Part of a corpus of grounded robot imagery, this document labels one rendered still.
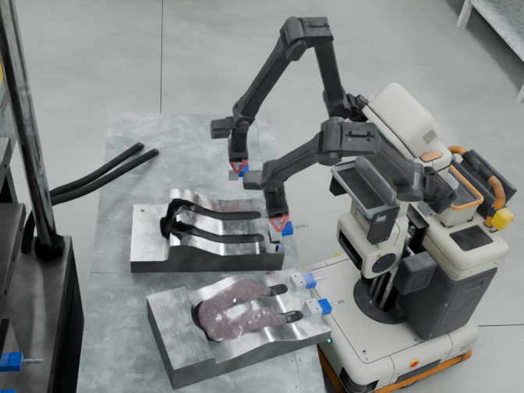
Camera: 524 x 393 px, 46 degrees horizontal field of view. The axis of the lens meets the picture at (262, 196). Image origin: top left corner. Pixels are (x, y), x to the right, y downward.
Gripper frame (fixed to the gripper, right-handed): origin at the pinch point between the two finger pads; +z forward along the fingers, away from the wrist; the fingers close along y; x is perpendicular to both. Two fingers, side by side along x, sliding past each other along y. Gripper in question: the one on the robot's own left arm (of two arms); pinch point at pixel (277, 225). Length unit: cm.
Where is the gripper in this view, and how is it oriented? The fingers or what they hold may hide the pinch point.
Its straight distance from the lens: 203.8
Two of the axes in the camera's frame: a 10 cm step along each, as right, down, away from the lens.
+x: 9.9, -1.3, 0.6
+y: 1.3, 5.5, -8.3
